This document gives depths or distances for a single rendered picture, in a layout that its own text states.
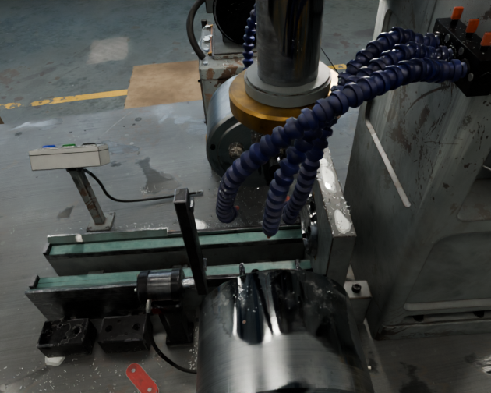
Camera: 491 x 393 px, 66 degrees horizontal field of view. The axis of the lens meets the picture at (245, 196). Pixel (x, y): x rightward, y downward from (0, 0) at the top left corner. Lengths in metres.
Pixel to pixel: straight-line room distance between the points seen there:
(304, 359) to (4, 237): 1.01
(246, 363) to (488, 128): 0.40
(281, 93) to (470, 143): 0.24
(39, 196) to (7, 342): 0.49
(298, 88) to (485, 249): 0.41
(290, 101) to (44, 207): 0.96
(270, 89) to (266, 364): 0.36
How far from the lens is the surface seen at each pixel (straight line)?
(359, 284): 0.84
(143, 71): 3.46
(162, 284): 0.72
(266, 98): 0.55
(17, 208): 1.38
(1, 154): 1.65
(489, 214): 0.66
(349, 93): 0.36
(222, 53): 1.11
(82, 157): 1.00
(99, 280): 0.92
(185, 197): 0.55
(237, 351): 0.52
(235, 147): 0.90
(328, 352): 0.52
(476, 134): 0.52
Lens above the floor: 1.63
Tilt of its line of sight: 45 degrees down
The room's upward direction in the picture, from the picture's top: 4 degrees counter-clockwise
